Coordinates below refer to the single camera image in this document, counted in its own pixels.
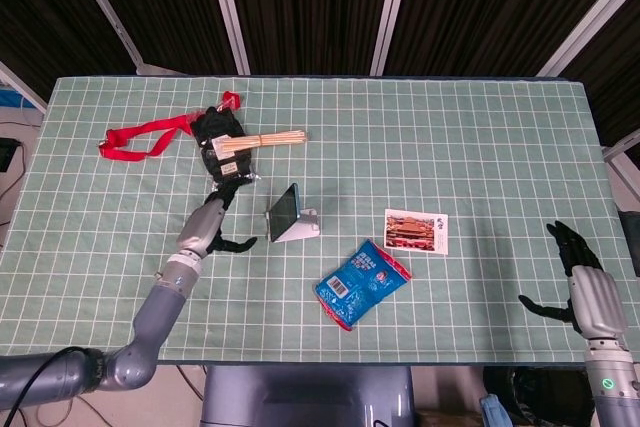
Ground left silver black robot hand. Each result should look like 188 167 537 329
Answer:
175 181 259 261

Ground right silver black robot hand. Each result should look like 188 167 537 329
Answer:
518 219 629 337

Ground black smartphone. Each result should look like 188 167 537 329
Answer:
267 182 303 243

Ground white folding phone stand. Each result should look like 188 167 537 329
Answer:
264 205 321 244

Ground black box beside table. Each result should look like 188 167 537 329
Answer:
618 209 640 278

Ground clear bag of black items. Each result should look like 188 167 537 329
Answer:
189 105 263 193

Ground black bag under table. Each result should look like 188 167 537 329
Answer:
482 365 596 427

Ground bundle of wooden sticks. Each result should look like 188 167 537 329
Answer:
212 129 310 154

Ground blue cloth on floor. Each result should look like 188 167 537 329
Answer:
478 393 519 427

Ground blue snack bag red edges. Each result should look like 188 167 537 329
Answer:
313 238 413 332

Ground palace photo postcard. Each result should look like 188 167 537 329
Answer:
383 208 450 257

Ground grey blue robot torso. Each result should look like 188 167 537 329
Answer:
199 365 416 427

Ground black floor device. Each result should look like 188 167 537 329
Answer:
0 138 19 173

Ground green checked tablecloth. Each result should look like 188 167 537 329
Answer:
0 75 640 366

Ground red lanyard ribbon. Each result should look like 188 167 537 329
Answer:
98 115 197 162

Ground white metal frame post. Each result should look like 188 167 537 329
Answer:
368 0 415 76
535 0 640 79
0 60 50 113
203 0 251 76
602 129 640 183
62 0 151 76

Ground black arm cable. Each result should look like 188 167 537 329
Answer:
0 345 81 421

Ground blue object behind post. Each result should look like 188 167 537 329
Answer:
0 86 26 109

